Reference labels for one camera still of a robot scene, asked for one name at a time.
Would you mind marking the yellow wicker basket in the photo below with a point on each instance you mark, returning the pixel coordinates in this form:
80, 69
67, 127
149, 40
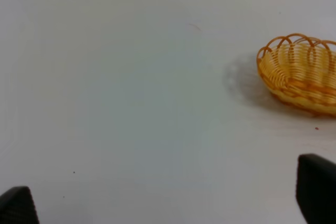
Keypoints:
299, 71

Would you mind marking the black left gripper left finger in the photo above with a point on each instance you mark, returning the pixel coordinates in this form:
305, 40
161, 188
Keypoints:
17, 206

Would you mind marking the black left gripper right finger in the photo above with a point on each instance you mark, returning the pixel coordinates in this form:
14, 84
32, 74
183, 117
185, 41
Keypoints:
315, 189

